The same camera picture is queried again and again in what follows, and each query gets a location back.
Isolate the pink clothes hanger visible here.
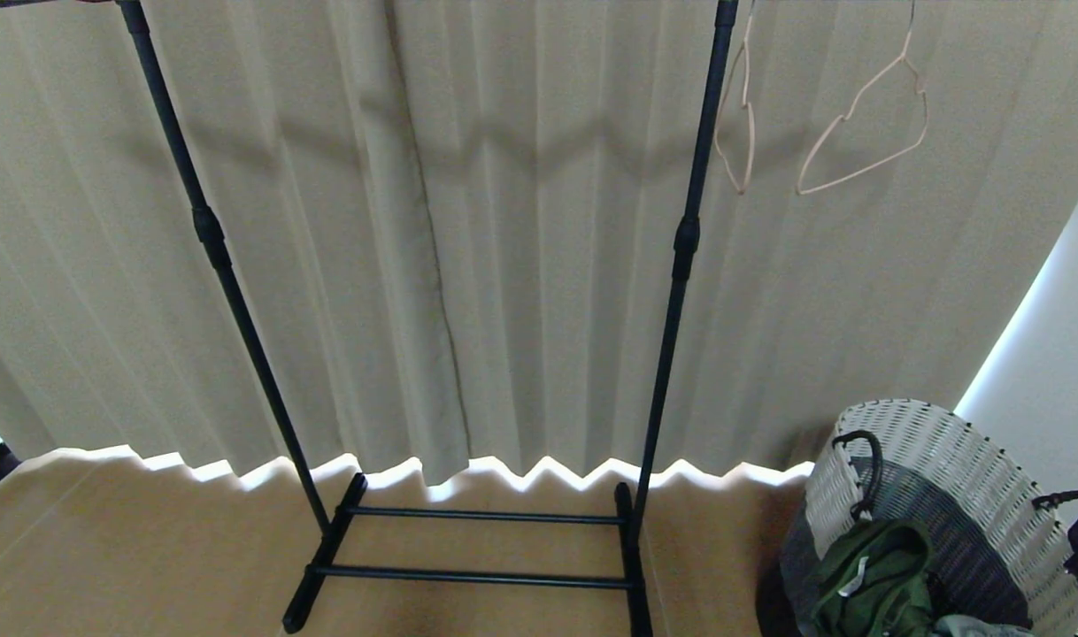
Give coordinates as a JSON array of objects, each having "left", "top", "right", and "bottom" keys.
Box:
[
  {"left": 714, "top": 0, "right": 758, "bottom": 196},
  {"left": 796, "top": 0, "right": 931, "bottom": 196}
]

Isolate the black clothes rack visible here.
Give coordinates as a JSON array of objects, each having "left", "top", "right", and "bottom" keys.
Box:
[{"left": 0, "top": 0, "right": 742, "bottom": 637}]

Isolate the white laundry basket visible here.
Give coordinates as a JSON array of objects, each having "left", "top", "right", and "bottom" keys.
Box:
[{"left": 756, "top": 398, "right": 1078, "bottom": 637}]

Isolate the beige curtain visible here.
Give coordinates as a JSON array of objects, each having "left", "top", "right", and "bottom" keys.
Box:
[{"left": 0, "top": 0, "right": 1078, "bottom": 487}]

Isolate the green garment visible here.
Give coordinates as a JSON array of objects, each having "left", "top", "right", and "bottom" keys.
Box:
[{"left": 809, "top": 518, "right": 947, "bottom": 637}]

